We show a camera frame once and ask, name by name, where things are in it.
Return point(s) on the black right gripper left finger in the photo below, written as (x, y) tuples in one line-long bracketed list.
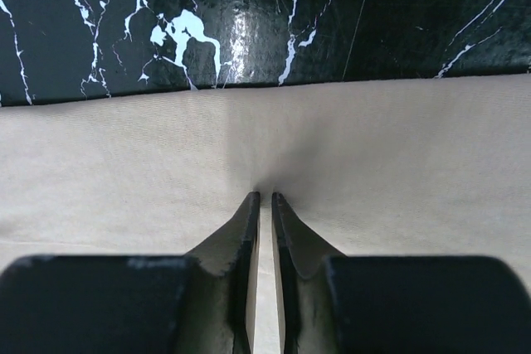
[(199, 302)]

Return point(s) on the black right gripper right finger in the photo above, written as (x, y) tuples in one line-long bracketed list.
[(329, 302)]

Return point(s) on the beige t shirt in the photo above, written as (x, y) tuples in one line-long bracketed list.
[(383, 167)]

